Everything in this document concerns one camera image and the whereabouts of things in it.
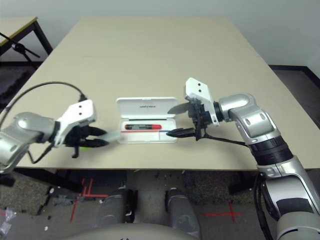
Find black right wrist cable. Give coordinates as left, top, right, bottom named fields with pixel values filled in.
left=194, top=128, right=280, bottom=240

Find green highlighter with clear cap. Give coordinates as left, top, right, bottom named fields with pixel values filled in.
left=77, top=131, right=121, bottom=152

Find red floor tape lines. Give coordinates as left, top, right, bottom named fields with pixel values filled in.
left=69, top=177, right=108, bottom=223

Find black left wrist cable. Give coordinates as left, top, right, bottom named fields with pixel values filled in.
left=0, top=81, right=88, bottom=165

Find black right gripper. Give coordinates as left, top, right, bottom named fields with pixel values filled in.
left=166, top=99, right=215, bottom=141

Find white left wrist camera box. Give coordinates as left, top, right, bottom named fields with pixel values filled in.
left=53, top=99, right=97, bottom=147

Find red black whiteboard marker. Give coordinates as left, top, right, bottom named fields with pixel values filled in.
left=124, top=122, right=162, bottom=131

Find grey robot torso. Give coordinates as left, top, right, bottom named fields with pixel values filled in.
left=59, top=222, right=201, bottom=240

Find black tripod stand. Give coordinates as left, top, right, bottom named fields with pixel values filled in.
left=0, top=31, right=41, bottom=67

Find black foam floor mat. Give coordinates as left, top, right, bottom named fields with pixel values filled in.
left=0, top=66, right=28, bottom=101

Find grey foam scrap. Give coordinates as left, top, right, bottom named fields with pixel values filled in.
left=53, top=193, right=76, bottom=205

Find red floor tape cross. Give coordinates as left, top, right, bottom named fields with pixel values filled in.
left=201, top=201, right=242, bottom=223

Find white Unitree pencil case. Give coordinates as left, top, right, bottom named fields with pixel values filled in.
left=116, top=96, right=179, bottom=145

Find black main table frame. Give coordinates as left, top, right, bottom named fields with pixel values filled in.
left=12, top=167, right=258, bottom=196

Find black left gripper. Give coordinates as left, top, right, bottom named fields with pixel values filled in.
left=66, top=126, right=111, bottom=159

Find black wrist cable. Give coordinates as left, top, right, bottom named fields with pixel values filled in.
left=0, top=81, right=88, bottom=165
left=194, top=128, right=280, bottom=240

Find grey left robot leg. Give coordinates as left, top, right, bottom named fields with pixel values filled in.
left=96, top=188, right=135, bottom=228

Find crumpled clear plastic bag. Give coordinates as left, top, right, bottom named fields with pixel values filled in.
left=0, top=206, right=13, bottom=233

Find beige side table black frame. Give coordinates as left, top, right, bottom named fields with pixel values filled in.
left=0, top=16, right=53, bottom=67

